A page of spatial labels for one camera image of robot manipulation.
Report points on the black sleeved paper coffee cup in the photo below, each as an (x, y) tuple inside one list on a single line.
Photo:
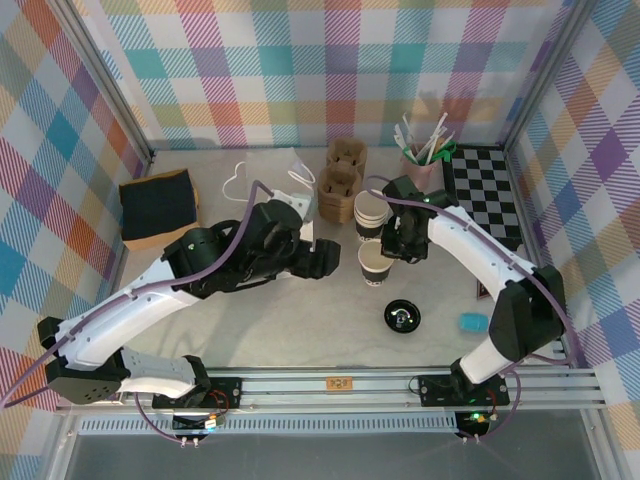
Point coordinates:
[(372, 275)]

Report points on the white cartoon print paper bag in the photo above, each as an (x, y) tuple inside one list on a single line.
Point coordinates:
[(270, 167)]

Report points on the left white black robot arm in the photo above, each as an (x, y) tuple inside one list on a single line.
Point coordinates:
[(125, 320)]

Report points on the stack of paper cups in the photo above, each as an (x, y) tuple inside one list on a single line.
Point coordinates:
[(372, 210)]

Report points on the stack of cardboard cup carriers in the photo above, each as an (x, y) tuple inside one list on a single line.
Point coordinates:
[(335, 212)]

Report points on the pink straw holder cup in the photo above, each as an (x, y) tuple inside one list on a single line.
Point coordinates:
[(425, 172)]

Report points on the black grey chessboard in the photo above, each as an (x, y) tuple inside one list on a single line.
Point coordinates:
[(482, 200)]

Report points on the small dark red card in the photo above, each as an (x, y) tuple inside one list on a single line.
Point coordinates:
[(482, 290)]

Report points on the green plastic stirrer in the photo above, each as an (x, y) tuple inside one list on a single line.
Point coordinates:
[(450, 148)]

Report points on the white wrapped straw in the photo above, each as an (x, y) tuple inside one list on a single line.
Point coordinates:
[(447, 139), (437, 132), (407, 130), (401, 140)]

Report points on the teal plastic tool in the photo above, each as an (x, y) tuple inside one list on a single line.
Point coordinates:
[(472, 322)]

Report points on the small orange label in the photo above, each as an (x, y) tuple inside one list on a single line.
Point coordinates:
[(339, 383)]

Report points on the navy topped tan sponge block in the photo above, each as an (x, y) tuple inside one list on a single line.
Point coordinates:
[(157, 210)]

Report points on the small controller circuit board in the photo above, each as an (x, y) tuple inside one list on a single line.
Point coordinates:
[(210, 424), (477, 419)]

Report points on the aluminium frame side rail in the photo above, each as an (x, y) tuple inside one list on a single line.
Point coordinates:
[(531, 215)]

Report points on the aluminium frame rail with slots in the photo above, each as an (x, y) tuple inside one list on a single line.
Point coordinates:
[(300, 395)]

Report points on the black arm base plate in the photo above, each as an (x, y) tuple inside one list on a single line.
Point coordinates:
[(230, 390), (435, 390)]

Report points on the aluminium frame post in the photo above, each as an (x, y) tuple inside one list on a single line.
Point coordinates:
[(111, 85), (546, 75)]

